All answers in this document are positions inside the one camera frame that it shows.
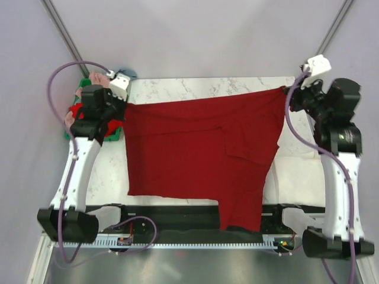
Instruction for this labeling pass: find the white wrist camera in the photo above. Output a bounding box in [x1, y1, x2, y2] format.
[109, 73, 131, 102]
[301, 54, 332, 89]

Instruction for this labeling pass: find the right aluminium corner post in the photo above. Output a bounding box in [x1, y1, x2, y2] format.
[314, 0, 355, 56]

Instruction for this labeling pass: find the green plastic basket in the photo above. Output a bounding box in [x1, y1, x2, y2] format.
[73, 78, 122, 141]

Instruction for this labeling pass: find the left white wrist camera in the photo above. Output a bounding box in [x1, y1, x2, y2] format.
[109, 73, 131, 102]

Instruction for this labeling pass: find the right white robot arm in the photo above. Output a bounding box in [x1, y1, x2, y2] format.
[285, 78, 375, 260]

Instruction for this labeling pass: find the pink t shirt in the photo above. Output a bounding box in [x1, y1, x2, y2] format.
[64, 70, 110, 128]

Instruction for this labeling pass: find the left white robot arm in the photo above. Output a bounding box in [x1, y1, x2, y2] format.
[37, 79, 130, 243]

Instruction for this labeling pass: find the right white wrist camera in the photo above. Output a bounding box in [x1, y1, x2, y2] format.
[301, 54, 332, 89]

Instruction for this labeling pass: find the bright red t shirt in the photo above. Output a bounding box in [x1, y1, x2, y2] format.
[65, 102, 123, 137]

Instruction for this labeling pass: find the blue grey t shirt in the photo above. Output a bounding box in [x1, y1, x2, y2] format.
[116, 68, 137, 81]

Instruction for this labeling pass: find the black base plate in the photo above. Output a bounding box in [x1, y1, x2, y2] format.
[111, 204, 293, 243]

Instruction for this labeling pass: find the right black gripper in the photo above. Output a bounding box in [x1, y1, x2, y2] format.
[284, 74, 332, 122]

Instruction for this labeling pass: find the aluminium corner post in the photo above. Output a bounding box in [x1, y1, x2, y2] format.
[314, 0, 355, 56]
[40, 0, 83, 61]

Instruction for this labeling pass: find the dark red t shirt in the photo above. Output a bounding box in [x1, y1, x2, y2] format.
[123, 88, 286, 231]

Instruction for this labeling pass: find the white slotted cable duct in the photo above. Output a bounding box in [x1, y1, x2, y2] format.
[54, 233, 281, 249]

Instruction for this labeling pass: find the left aluminium corner post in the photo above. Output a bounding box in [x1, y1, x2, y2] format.
[40, 0, 83, 61]

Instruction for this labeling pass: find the folded white t shirt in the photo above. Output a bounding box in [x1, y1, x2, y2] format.
[262, 138, 327, 208]

